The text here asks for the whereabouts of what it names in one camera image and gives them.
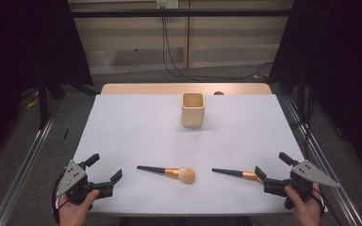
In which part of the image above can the black floor cable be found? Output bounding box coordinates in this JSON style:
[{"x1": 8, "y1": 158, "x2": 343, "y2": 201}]
[{"x1": 288, "y1": 90, "x2": 316, "y2": 161}]

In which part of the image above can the makeup brush with fluffy head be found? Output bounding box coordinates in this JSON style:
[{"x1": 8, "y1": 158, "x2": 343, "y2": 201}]
[{"x1": 136, "y1": 165, "x2": 197, "y2": 186}]

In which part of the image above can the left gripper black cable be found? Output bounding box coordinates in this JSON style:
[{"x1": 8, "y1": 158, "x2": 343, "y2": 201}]
[{"x1": 52, "y1": 173, "x2": 69, "y2": 225}]

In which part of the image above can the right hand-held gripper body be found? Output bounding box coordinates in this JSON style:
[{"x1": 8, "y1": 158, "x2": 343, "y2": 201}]
[{"x1": 263, "y1": 159, "x2": 342, "y2": 199}]

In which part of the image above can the black horizontal metal bar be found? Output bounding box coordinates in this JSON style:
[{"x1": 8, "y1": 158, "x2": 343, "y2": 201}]
[{"x1": 70, "y1": 8, "x2": 294, "y2": 18}]

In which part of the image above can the black curtain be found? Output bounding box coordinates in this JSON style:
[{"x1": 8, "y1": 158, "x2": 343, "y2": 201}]
[
  {"x1": 269, "y1": 0, "x2": 362, "y2": 182},
  {"x1": 0, "y1": 0, "x2": 94, "y2": 172}
]

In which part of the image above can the black wall cable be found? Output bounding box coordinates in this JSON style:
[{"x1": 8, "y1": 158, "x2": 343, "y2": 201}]
[
  {"x1": 161, "y1": 8, "x2": 183, "y2": 79},
  {"x1": 161, "y1": 8, "x2": 275, "y2": 81}
]

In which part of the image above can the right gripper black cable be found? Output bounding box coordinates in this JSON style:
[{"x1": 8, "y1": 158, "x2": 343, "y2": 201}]
[{"x1": 310, "y1": 183, "x2": 327, "y2": 218}]

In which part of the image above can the yellowish vertical wall pipe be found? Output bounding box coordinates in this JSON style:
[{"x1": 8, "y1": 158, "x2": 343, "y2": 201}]
[{"x1": 185, "y1": 0, "x2": 191, "y2": 69}]

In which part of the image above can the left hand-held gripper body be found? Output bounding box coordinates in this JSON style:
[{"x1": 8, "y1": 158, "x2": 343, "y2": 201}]
[{"x1": 56, "y1": 159, "x2": 114, "y2": 205}]

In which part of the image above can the black and gold makeup brush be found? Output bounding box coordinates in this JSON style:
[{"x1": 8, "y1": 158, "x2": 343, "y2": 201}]
[{"x1": 211, "y1": 168, "x2": 262, "y2": 183}]

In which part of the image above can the beige square brush holder cup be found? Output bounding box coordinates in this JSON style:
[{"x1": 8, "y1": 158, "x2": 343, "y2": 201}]
[{"x1": 181, "y1": 92, "x2": 206, "y2": 129}]

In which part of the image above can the white table mat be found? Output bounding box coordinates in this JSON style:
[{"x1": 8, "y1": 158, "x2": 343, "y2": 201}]
[{"x1": 52, "y1": 93, "x2": 328, "y2": 217}]

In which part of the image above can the white wall socket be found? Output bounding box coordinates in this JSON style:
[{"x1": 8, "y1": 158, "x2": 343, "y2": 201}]
[{"x1": 156, "y1": 0, "x2": 180, "y2": 9}]

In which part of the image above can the yellow floor tape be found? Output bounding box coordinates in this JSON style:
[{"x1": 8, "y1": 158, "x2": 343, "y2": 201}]
[{"x1": 25, "y1": 89, "x2": 41, "y2": 109}]

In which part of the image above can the aluminium floor rail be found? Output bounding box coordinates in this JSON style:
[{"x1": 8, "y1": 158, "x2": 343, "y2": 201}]
[
  {"x1": 282, "y1": 95, "x2": 362, "y2": 226},
  {"x1": 0, "y1": 99, "x2": 63, "y2": 226}
]

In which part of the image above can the person's right hand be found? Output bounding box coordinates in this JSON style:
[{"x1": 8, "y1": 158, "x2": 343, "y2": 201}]
[{"x1": 284, "y1": 185, "x2": 325, "y2": 226}]

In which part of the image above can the person's left hand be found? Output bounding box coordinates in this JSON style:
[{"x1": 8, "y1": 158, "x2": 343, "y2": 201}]
[{"x1": 58, "y1": 189, "x2": 102, "y2": 226}]

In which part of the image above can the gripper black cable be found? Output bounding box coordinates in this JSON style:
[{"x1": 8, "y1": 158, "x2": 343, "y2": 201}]
[
  {"x1": 310, "y1": 183, "x2": 327, "y2": 218},
  {"x1": 52, "y1": 173, "x2": 69, "y2": 225}
]

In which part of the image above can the light wooden table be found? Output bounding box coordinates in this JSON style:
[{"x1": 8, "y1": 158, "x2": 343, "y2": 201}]
[{"x1": 100, "y1": 82, "x2": 273, "y2": 96}]

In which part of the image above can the black metal stand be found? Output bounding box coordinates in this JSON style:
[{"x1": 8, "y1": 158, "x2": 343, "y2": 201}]
[
  {"x1": 296, "y1": 67, "x2": 307, "y2": 120},
  {"x1": 37, "y1": 73, "x2": 99, "y2": 130}
]

